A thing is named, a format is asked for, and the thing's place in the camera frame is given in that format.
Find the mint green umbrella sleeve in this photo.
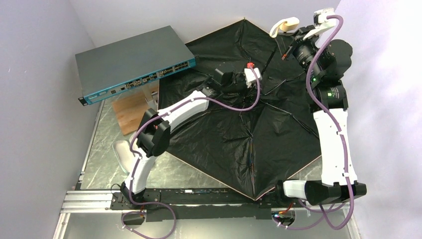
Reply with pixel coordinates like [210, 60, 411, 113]
[112, 133, 136, 175]

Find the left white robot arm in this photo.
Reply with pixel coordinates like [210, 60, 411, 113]
[120, 63, 262, 200]

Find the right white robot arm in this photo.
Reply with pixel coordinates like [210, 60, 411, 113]
[282, 25, 367, 206]

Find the wooden board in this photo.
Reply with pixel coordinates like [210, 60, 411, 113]
[112, 84, 159, 136]

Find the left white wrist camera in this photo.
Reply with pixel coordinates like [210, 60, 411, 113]
[243, 62, 262, 88]

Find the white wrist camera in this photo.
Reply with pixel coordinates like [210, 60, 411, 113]
[303, 7, 336, 40]
[243, 62, 262, 88]

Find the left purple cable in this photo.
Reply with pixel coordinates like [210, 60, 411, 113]
[120, 62, 262, 239]

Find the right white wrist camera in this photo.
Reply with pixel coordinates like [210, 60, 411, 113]
[303, 7, 336, 40]

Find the grey metal bracket stand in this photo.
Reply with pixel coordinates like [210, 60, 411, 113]
[145, 91, 158, 110]

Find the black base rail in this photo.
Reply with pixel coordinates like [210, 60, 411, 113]
[109, 188, 301, 222]

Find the grey blue network switch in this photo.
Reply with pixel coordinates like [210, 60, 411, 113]
[75, 25, 198, 106]

